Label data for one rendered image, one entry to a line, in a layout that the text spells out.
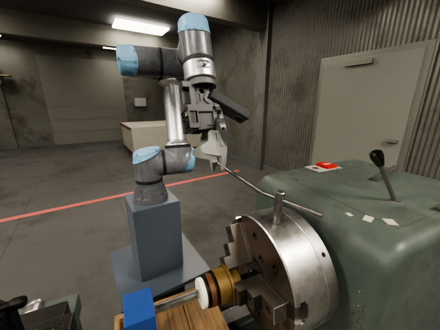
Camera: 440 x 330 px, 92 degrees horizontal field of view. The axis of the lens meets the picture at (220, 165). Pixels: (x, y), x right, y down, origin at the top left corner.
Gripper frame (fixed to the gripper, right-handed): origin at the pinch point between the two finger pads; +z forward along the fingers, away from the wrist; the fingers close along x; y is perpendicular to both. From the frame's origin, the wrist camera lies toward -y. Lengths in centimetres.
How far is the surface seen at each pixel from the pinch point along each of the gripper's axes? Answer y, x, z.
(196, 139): -188, -612, -99
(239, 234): -5.6, -5.6, 19.5
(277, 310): -4.3, 9.8, 31.2
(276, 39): -265, -270, -228
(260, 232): -7.4, 2.1, 17.6
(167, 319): 15, -22, 45
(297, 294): -8.3, 11.8, 28.4
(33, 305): 50, -31, 32
